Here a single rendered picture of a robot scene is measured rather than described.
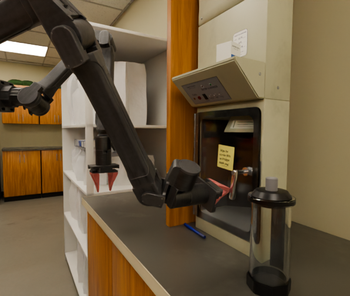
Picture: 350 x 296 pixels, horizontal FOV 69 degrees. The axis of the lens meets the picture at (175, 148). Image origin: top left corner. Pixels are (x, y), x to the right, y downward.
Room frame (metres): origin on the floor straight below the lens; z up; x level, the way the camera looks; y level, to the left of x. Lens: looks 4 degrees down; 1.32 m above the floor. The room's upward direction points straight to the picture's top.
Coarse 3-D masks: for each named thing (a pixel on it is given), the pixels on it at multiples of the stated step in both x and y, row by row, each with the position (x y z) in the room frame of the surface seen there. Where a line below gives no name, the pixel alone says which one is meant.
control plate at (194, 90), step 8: (200, 80) 0.82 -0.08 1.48; (208, 80) 0.79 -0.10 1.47; (216, 80) 0.77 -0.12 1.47; (184, 88) 0.91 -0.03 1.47; (192, 88) 0.88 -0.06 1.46; (200, 88) 0.85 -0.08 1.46; (208, 88) 0.82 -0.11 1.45; (216, 88) 0.79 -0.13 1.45; (224, 88) 0.77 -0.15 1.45; (192, 96) 0.92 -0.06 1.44; (200, 96) 0.89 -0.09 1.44; (208, 96) 0.85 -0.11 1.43; (216, 96) 0.83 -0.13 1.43; (224, 96) 0.80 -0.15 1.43
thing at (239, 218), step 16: (208, 112) 0.91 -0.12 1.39; (224, 112) 0.84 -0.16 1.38; (240, 112) 0.78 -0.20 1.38; (256, 112) 0.73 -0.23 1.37; (208, 128) 0.91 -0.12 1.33; (224, 128) 0.84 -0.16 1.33; (240, 128) 0.78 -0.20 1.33; (256, 128) 0.73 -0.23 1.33; (208, 144) 0.91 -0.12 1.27; (224, 144) 0.84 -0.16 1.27; (240, 144) 0.78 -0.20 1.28; (256, 144) 0.73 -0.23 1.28; (208, 160) 0.91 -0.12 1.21; (240, 160) 0.78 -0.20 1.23; (256, 160) 0.72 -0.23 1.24; (208, 176) 0.91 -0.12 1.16; (224, 176) 0.84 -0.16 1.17; (240, 176) 0.78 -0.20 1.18; (256, 176) 0.72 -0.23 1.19; (240, 192) 0.77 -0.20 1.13; (224, 208) 0.83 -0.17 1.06; (240, 208) 0.77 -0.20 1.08; (224, 224) 0.83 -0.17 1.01; (240, 224) 0.77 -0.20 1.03
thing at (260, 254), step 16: (256, 208) 0.58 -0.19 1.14; (272, 208) 0.56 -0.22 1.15; (288, 208) 0.57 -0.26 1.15; (256, 224) 0.58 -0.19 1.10; (272, 224) 0.56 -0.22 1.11; (288, 224) 0.57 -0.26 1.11; (256, 240) 0.58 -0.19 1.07; (272, 240) 0.56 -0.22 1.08; (288, 240) 0.57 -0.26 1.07; (256, 256) 0.58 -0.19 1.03; (272, 256) 0.56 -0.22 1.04; (288, 256) 0.57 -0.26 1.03; (256, 272) 0.58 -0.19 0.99; (272, 272) 0.56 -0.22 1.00; (288, 272) 0.57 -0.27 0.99
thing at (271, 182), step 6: (270, 180) 0.59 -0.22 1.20; (276, 180) 0.59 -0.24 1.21; (270, 186) 0.59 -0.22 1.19; (276, 186) 0.59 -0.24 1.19; (252, 192) 0.62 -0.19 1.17; (258, 192) 0.59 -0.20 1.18; (264, 192) 0.58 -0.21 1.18; (270, 192) 0.58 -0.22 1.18; (276, 192) 0.58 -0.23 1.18; (282, 192) 0.58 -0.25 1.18; (288, 192) 0.59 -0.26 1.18; (258, 198) 0.58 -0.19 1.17; (264, 198) 0.57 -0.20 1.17; (270, 198) 0.56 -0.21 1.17; (276, 198) 0.56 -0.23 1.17; (282, 198) 0.56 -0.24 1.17; (288, 198) 0.57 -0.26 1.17
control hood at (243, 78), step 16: (224, 64) 0.70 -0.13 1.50; (240, 64) 0.67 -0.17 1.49; (256, 64) 0.70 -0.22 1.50; (176, 80) 0.91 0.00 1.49; (192, 80) 0.85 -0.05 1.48; (224, 80) 0.75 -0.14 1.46; (240, 80) 0.70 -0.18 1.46; (256, 80) 0.70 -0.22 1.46; (240, 96) 0.75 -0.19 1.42; (256, 96) 0.71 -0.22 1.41
